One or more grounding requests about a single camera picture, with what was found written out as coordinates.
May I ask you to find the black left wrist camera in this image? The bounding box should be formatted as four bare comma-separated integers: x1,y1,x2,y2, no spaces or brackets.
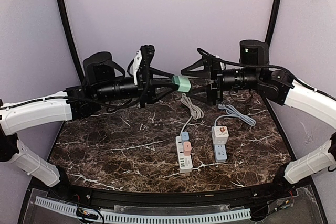
83,51,125,86

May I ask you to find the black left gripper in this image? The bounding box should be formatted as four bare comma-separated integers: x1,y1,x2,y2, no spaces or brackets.
95,67,177,108

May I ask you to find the grey blue power strip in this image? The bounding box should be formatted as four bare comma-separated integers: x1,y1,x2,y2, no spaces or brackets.
213,144,227,163

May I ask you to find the white power strip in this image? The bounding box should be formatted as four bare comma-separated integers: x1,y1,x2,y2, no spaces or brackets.
175,136,193,173

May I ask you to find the white slotted cable duct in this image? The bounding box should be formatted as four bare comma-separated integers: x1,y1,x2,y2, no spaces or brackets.
35,196,251,223

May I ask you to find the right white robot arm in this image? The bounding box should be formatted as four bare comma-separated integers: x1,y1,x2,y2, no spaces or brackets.
181,48,335,200

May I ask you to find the black frame post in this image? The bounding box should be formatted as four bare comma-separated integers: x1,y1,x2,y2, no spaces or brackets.
265,0,281,46
56,0,84,82

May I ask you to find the left black frame post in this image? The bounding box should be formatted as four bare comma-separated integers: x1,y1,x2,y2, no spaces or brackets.
56,0,84,82

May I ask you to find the white cube socket adapter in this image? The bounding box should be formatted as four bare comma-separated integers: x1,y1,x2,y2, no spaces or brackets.
212,126,229,145

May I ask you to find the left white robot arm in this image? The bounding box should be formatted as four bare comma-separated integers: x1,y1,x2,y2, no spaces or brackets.
1,45,179,201

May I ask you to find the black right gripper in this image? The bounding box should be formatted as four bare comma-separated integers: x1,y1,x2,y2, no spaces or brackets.
181,55,261,105

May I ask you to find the black front rail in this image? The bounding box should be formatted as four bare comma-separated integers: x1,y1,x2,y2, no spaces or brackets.
28,175,313,210

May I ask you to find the right black frame post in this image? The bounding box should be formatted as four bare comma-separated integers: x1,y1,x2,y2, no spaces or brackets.
265,0,281,46

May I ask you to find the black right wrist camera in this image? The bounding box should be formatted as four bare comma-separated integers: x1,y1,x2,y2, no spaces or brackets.
239,40,269,67

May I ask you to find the blue plug charger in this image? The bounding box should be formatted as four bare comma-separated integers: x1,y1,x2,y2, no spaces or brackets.
181,131,190,142

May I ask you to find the pink plug charger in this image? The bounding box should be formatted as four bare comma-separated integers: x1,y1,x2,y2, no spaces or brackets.
183,141,192,156

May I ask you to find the green plug charger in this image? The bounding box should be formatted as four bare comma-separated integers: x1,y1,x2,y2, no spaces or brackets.
172,75,192,93

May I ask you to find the small circuit board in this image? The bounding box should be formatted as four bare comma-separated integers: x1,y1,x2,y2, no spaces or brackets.
76,208,99,220

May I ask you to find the white power strip cable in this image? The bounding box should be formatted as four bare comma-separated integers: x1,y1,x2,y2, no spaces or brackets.
178,92,205,136

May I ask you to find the grey power strip cable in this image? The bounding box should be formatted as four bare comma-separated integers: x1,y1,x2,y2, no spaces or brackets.
214,103,257,127

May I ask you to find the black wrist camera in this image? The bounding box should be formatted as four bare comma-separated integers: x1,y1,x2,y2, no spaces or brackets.
83,51,125,86
239,40,269,67

